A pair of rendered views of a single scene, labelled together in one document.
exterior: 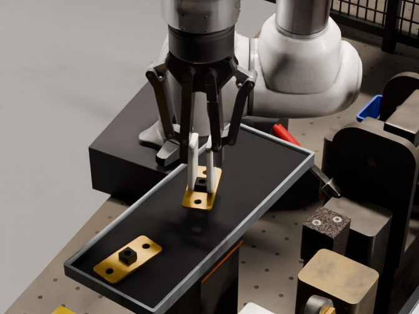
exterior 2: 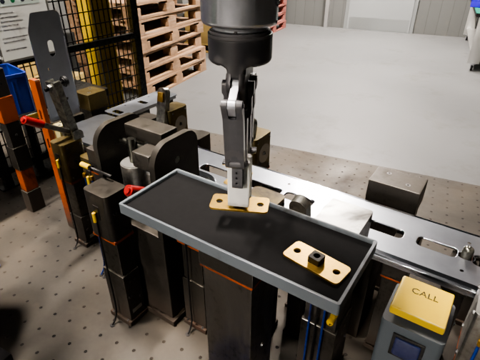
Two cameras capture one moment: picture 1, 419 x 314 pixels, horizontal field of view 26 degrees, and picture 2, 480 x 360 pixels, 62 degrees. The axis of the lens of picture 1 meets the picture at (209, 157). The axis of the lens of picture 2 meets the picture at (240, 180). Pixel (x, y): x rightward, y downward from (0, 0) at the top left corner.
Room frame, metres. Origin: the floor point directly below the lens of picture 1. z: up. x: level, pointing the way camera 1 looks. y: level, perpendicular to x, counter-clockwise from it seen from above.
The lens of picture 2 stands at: (0.91, 0.49, 1.52)
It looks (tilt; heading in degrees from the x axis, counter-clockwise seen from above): 31 degrees down; 269
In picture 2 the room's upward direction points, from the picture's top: straight up
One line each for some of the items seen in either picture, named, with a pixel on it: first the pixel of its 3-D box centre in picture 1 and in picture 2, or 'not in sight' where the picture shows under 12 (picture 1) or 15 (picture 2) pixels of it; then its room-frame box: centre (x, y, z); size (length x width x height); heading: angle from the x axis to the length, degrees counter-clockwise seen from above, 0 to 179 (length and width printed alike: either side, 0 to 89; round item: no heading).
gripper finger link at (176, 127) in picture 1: (178, 143); (236, 173); (0.90, 0.04, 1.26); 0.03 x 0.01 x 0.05; 80
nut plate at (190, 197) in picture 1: (202, 184); (239, 201); (0.90, 0.01, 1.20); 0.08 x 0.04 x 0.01; 170
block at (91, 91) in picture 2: not in sight; (98, 136); (1.43, -0.92, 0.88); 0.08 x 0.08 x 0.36; 55
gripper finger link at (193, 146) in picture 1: (192, 162); (238, 183); (0.90, 0.02, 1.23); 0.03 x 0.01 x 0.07; 170
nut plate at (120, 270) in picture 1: (128, 256); (316, 258); (0.80, 0.10, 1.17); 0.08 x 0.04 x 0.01; 137
